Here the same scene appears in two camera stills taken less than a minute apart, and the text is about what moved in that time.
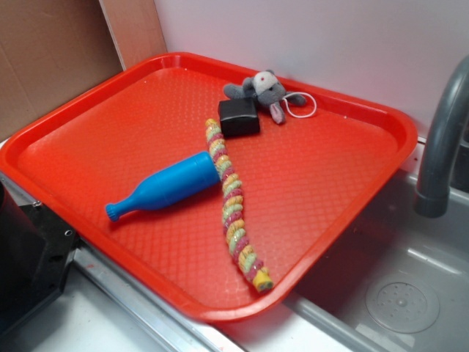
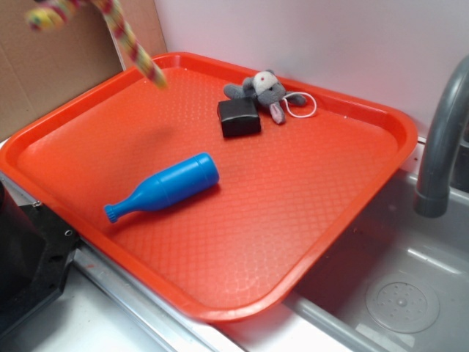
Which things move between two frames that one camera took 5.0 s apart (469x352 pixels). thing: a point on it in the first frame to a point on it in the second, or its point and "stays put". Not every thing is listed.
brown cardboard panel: (51, 50) stays put
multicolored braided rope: (245, 255) to (53, 15)
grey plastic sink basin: (399, 282) stays put
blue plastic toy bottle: (174, 182) stays put
